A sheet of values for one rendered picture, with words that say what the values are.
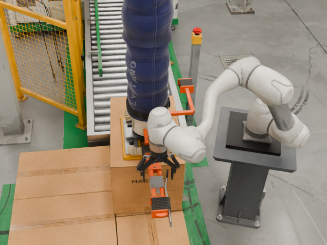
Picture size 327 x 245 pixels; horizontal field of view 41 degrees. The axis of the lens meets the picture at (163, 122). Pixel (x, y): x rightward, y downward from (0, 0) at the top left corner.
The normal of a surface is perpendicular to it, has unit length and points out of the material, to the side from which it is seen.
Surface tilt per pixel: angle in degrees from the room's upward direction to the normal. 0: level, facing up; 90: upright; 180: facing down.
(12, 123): 90
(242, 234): 0
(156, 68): 73
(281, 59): 0
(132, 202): 89
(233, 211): 90
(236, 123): 1
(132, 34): 101
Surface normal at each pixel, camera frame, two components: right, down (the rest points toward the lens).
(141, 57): -0.12, 0.80
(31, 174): 0.03, -0.75
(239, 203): -0.19, 0.65
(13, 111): 0.15, 0.66
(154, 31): 0.34, 0.72
